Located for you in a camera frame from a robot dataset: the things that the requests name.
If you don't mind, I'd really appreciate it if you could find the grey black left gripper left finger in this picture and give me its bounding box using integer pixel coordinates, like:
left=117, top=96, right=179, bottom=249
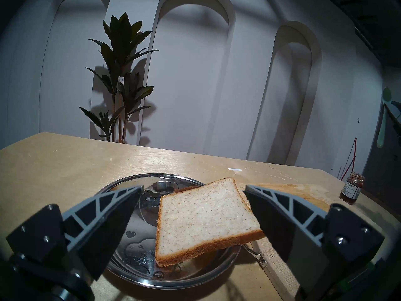
left=6, top=185, right=143, bottom=282

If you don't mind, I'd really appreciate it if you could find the grey black left gripper right finger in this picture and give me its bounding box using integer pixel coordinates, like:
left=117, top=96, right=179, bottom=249
left=244, top=184, right=385, bottom=301

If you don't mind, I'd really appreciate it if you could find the finger of the grey black right gripper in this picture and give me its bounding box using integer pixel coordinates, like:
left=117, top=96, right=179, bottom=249
left=385, top=100, right=401, bottom=128

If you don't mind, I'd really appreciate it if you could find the mint green plastic knife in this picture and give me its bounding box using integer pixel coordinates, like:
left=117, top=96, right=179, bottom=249
left=376, top=87, right=393, bottom=149

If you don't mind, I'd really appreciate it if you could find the round steel plate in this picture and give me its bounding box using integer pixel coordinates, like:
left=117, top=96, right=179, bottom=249
left=96, top=173, right=242, bottom=289

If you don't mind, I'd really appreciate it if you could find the slice of white bread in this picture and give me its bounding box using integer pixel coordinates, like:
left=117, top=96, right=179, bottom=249
left=155, top=177, right=266, bottom=267

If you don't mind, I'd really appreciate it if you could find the glass jam jar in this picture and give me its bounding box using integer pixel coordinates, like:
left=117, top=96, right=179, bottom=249
left=340, top=172, right=366, bottom=205

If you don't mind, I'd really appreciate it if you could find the dark door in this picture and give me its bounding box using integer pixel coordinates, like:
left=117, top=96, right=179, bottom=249
left=362, top=100, right=401, bottom=222

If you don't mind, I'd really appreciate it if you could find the tall dark green plant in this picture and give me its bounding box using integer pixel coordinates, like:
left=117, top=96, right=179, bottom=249
left=79, top=12, right=159, bottom=144

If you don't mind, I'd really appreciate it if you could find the red handled broom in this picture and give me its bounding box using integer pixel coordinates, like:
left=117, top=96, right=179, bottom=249
left=337, top=137, right=357, bottom=182

